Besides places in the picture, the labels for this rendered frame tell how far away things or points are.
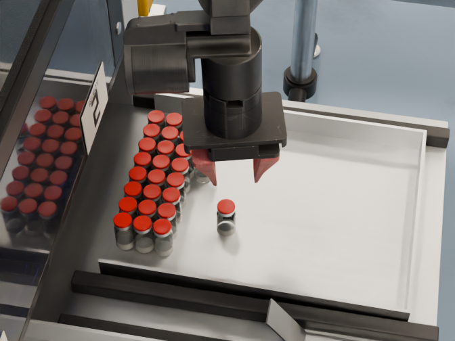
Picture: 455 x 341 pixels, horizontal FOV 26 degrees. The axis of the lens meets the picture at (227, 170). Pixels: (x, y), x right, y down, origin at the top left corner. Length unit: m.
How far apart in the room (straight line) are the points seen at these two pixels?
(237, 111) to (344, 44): 1.71
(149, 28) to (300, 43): 1.37
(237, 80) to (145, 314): 0.31
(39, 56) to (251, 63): 0.19
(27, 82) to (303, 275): 0.41
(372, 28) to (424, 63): 0.18
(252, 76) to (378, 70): 1.68
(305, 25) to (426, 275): 1.16
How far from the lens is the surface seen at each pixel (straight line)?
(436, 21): 2.74
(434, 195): 1.20
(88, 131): 1.07
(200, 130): 0.98
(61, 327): 1.05
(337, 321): 1.07
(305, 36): 2.23
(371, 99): 2.51
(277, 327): 1.03
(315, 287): 1.11
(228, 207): 1.11
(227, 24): 0.88
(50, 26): 0.91
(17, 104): 0.85
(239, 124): 0.95
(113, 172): 1.21
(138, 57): 0.90
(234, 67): 0.89
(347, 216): 1.17
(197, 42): 0.90
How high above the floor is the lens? 1.82
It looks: 51 degrees down
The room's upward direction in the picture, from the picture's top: straight up
